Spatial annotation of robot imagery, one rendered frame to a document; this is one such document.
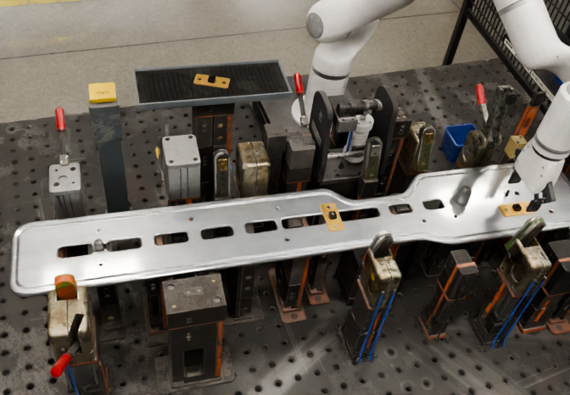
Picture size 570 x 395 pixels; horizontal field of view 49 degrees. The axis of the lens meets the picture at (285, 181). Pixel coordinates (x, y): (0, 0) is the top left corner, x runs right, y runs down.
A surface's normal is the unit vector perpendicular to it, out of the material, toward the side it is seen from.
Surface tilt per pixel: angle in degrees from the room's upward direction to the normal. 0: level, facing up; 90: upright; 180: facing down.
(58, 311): 0
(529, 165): 90
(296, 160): 90
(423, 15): 0
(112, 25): 0
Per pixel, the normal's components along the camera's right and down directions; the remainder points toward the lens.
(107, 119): 0.24, 0.72
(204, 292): 0.10, -0.69
